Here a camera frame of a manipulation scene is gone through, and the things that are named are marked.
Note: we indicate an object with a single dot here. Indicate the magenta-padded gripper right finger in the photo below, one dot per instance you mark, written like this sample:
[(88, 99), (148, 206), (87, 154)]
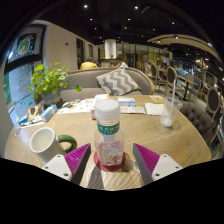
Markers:
[(166, 165)]

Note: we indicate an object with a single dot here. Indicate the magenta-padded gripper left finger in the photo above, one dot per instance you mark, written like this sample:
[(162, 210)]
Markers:
[(55, 166)]

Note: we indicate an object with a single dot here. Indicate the clear plastic water bottle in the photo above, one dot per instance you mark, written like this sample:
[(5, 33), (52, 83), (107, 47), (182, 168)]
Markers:
[(109, 146)]

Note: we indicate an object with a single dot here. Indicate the clear plastic cup with straw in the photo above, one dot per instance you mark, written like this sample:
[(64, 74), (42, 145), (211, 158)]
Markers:
[(168, 116)]

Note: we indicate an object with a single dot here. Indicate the small blue white carton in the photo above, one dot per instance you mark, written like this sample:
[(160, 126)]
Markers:
[(49, 112)]

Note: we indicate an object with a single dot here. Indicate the grey tufted chair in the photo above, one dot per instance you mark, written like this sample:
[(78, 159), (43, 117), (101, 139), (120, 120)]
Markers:
[(196, 118)]

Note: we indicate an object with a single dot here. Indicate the white paper sheet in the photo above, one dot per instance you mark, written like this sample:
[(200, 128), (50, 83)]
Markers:
[(154, 109)]

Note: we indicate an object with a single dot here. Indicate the printed paper leaflet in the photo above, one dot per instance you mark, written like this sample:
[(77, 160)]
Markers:
[(78, 106)]

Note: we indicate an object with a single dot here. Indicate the folded white leaflet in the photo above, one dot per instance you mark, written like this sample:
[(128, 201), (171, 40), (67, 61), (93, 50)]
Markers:
[(133, 109)]

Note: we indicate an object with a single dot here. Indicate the yellow card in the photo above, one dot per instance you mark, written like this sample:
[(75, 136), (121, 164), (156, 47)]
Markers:
[(156, 98)]

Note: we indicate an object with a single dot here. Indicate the blue white card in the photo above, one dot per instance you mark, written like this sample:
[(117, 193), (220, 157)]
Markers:
[(126, 101)]

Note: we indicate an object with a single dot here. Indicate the group of round-backed chairs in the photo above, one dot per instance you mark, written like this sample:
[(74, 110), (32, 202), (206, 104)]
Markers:
[(213, 100)]

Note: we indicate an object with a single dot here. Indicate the green potted plant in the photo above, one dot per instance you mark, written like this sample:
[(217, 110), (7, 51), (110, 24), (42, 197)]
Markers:
[(50, 80)]

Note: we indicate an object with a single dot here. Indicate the grey curved sofa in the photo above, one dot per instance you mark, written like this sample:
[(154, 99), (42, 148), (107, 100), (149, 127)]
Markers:
[(83, 80)]

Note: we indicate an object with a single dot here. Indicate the window with colourful decals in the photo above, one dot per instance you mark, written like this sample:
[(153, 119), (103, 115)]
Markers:
[(21, 76)]

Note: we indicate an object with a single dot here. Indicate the grey white chevron pillow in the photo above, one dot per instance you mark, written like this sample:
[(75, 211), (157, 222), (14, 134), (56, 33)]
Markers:
[(118, 81)]

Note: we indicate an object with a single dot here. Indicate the person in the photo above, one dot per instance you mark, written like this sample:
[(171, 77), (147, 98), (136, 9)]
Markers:
[(88, 64), (121, 62)]

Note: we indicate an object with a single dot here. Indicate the white round column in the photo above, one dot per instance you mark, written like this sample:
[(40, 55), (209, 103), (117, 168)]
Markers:
[(110, 49)]

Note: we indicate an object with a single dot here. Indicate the group of ceiling lights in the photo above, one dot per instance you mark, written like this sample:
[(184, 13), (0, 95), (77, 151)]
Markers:
[(136, 7)]

